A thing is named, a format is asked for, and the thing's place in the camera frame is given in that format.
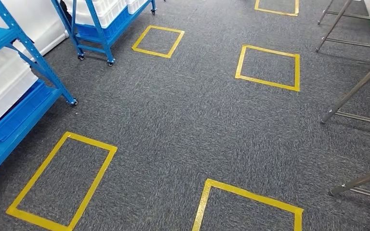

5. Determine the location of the yellow floor tape square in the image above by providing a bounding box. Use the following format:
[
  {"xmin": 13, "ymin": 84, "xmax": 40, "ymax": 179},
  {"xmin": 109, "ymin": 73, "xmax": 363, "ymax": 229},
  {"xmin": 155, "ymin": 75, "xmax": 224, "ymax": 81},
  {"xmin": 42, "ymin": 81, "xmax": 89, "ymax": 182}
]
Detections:
[
  {"xmin": 254, "ymin": 0, "xmax": 300, "ymax": 16},
  {"xmin": 132, "ymin": 25, "xmax": 185, "ymax": 59},
  {"xmin": 6, "ymin": 131, "xmax": 118, "ymax": 231}
]

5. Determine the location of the white car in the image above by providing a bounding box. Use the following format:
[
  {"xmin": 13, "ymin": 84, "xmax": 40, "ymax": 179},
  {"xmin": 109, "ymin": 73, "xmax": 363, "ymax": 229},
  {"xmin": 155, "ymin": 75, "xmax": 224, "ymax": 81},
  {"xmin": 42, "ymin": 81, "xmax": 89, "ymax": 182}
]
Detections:
[{"xmin": 0, "ymin": 0, "xmax": 70, "ymax": 57}]

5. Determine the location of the steel side table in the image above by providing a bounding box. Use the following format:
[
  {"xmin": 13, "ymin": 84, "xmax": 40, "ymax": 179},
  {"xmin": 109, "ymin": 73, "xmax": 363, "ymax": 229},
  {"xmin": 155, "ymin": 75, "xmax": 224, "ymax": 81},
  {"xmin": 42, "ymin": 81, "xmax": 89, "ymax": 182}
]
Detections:
[{"xmin": 315, "ymin": 0, "xmax": 370, "ymax": 127}]

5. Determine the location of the blue plastic crate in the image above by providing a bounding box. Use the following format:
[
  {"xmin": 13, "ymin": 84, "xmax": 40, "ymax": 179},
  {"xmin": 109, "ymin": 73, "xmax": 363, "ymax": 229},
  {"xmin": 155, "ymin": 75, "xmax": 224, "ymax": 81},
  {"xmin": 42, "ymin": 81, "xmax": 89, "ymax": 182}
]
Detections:
[
  {"xmin": 75, "ymin": 4, "xmax": 149, "ymax": 41},
  {"xmin": 0, "ymin": 79, "xmax": 47, "ymax": 142}
]

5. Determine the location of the blue wheeled shelf rack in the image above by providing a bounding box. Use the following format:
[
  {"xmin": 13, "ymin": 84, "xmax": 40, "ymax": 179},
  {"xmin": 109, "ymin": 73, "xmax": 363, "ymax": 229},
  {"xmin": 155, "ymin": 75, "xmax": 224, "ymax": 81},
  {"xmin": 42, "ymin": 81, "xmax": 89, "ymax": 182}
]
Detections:
[{"xmin": 51, "ymin": 0, "xmax": 157, "ymax": 67}]

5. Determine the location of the white plastic crate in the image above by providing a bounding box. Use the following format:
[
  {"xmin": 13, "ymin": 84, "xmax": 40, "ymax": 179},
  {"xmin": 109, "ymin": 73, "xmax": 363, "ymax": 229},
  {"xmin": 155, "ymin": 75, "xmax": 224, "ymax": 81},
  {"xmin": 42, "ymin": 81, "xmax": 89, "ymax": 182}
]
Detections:
[
  {"xmin": 62, "ymin": 0, "xmax": 129, "ymax": 29},
  {"xmin": 126, "ymin": 0, "xmax": 149, "ymax": 15},
  {"xmin": 0, "ymin": 48, "xmax": 39, "ymax": 130}
]

